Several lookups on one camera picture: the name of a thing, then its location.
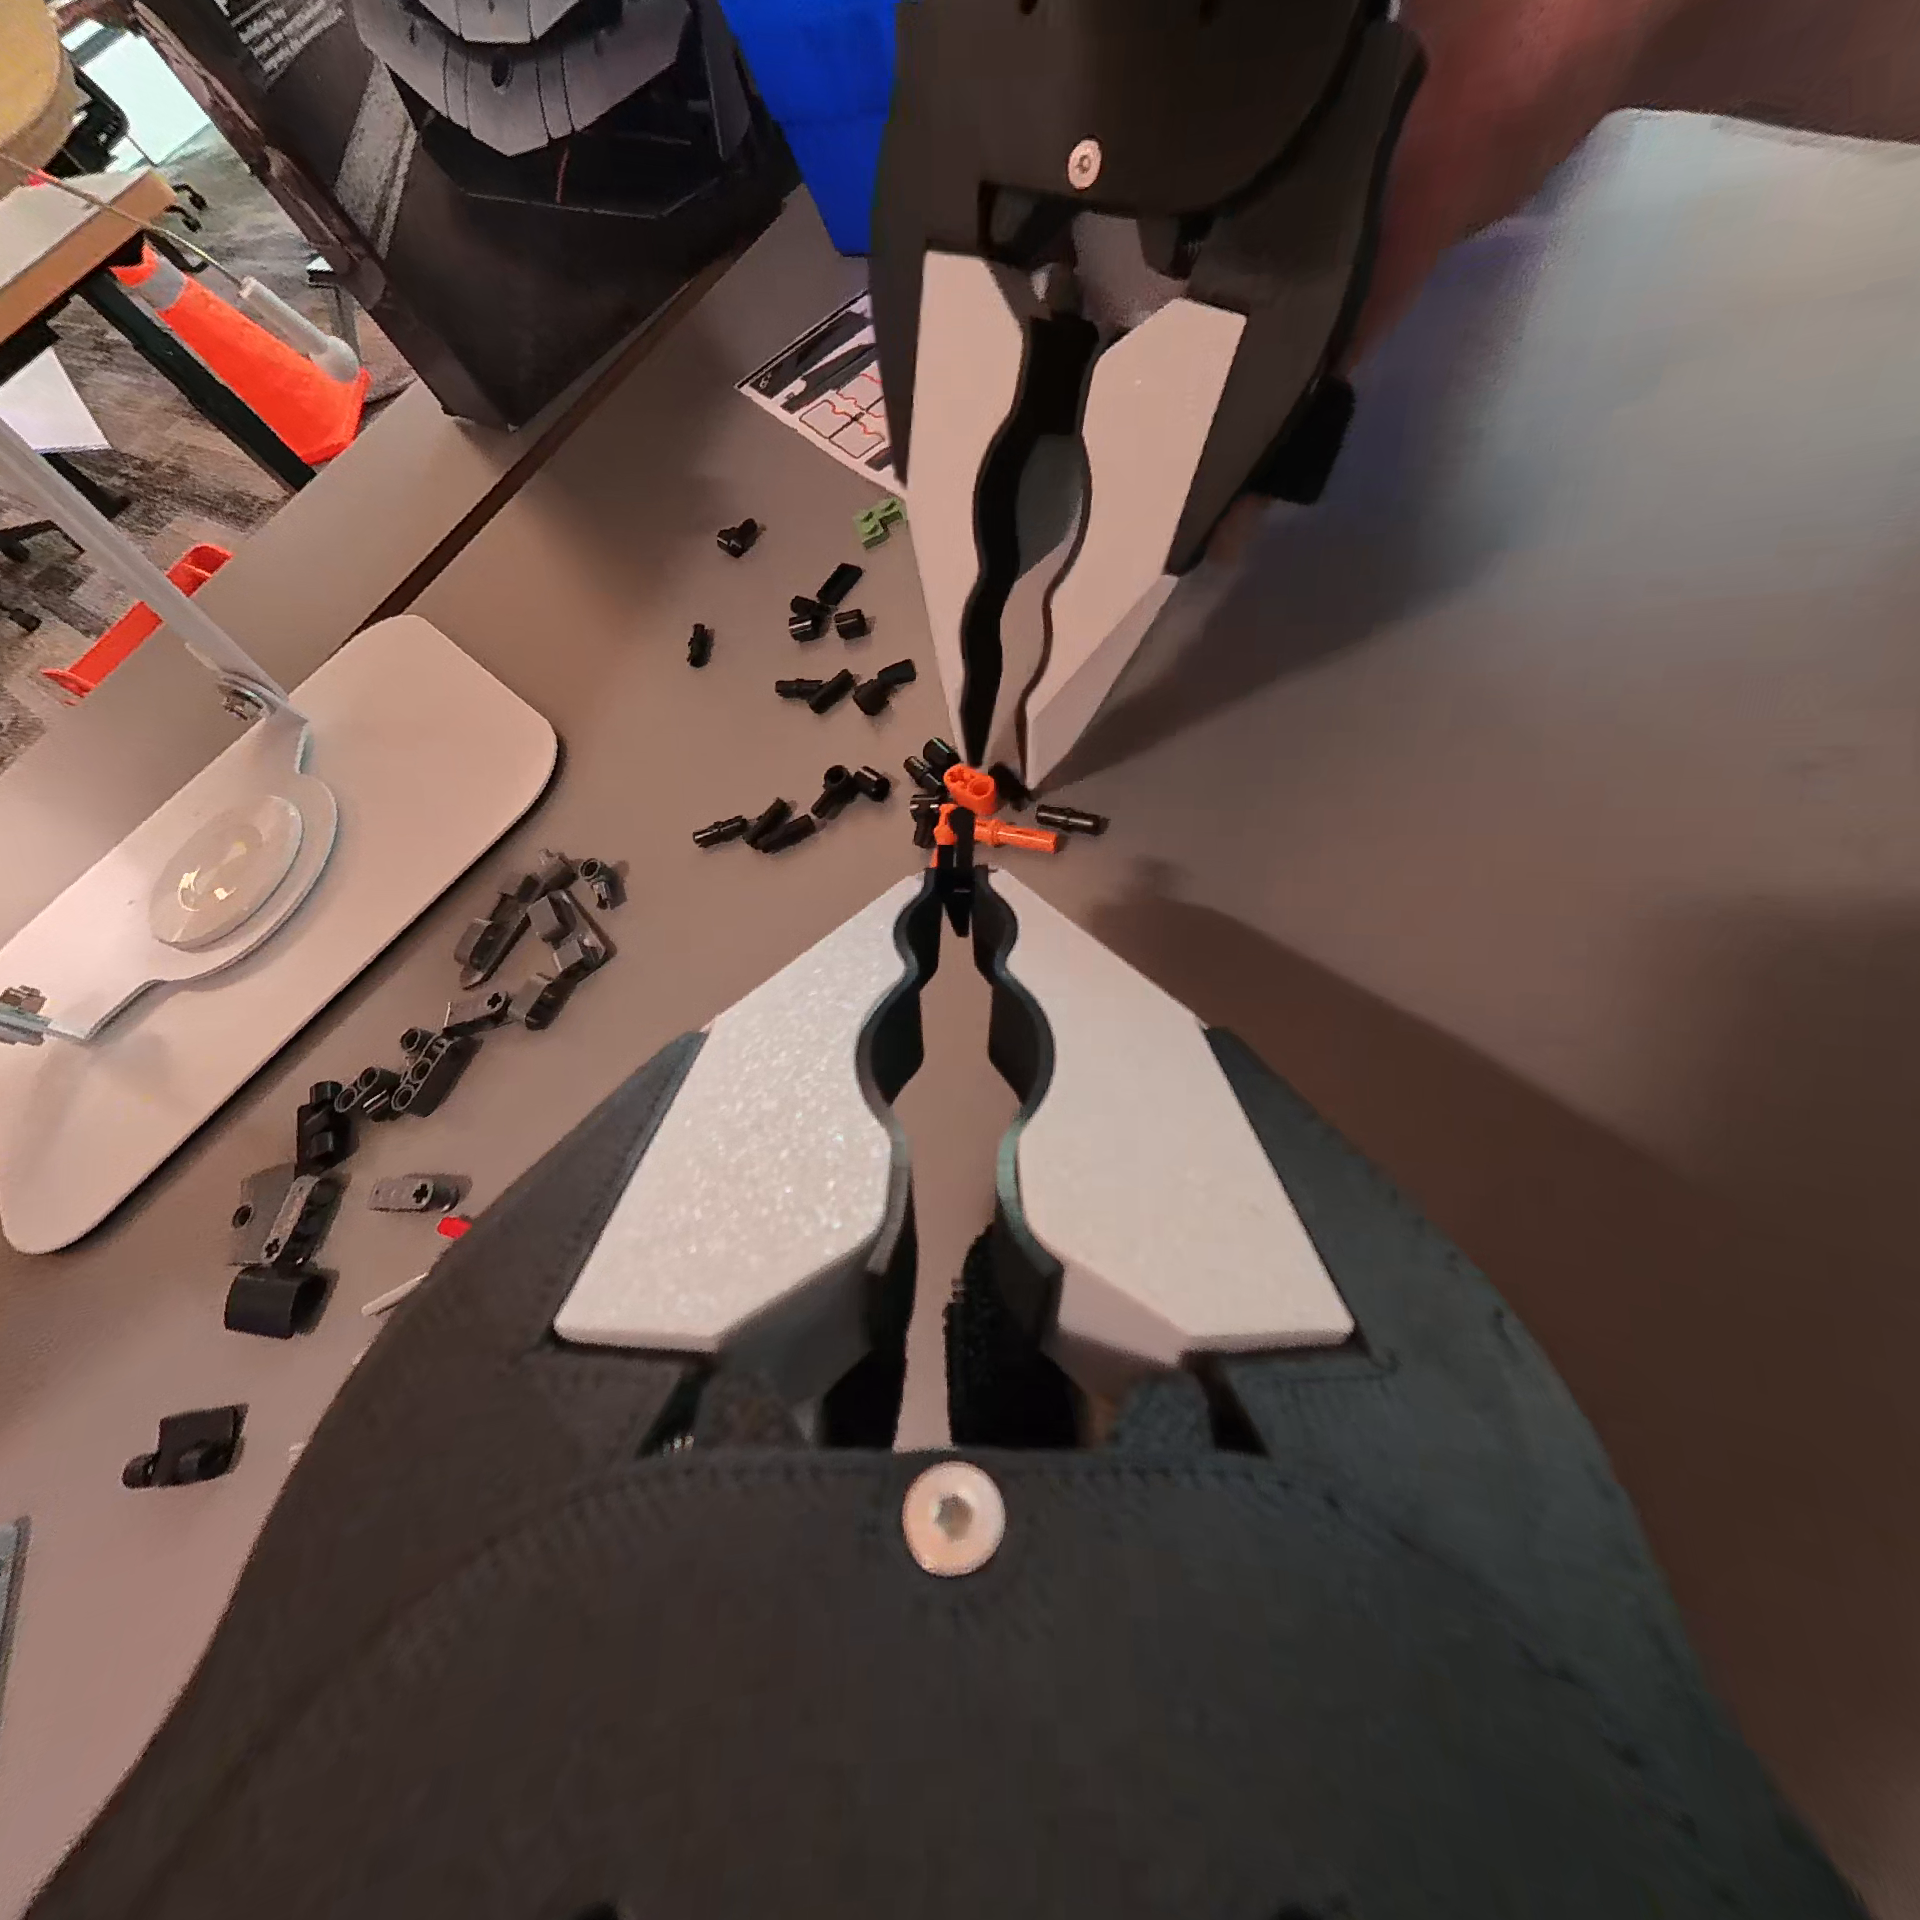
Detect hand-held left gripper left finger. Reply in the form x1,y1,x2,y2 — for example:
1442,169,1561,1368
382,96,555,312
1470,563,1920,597
552,874,963,1450

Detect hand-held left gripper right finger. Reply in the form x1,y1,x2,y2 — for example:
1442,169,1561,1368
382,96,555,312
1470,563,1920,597
968,872,1360,1442

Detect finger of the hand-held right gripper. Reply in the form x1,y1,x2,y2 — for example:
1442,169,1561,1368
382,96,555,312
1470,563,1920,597
904,246,1052,763
1016,293,1253,793

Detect lego sticker sheet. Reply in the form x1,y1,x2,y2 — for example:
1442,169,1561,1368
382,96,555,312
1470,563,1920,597
736,293,910,489

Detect scatter of black lego pins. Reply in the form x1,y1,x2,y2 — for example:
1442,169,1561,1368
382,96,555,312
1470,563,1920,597
681,515,1113,858

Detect cluster of dark grey lego parts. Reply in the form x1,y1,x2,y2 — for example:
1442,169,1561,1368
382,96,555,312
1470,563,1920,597
451,849,628,1037

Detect black lego beam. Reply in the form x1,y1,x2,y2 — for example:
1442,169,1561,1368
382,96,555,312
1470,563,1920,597
336,1026,482,1124

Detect grey lego plate with holes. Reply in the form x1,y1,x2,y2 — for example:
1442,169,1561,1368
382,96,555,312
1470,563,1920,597
228,1162,348,1268

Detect black lego clip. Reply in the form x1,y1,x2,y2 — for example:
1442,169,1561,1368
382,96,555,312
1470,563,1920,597
221,1267,339,1340

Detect dark lego set box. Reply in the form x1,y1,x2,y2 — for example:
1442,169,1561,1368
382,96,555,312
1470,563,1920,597
141,0,804,430

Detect blue plastic bin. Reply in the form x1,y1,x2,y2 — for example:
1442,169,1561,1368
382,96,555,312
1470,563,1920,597
720,0,904,257

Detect white metal book stand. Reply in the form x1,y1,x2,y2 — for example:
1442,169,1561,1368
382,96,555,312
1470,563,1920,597
0,0,560,1258

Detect orange traffic cone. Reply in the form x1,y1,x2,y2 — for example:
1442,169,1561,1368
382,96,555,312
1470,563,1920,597
112,246,374,466

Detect orange plastic object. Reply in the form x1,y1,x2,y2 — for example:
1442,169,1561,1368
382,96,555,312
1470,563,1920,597
41,544,234,700

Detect wooden side table black legs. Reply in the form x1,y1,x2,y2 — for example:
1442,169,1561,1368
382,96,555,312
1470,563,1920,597
0,165,324,497

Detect white paper sheet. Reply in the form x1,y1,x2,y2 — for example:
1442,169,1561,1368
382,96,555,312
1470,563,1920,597
0,360,114,453

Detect black lego bracket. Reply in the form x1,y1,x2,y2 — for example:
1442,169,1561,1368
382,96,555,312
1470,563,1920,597
118,1402,249,1491

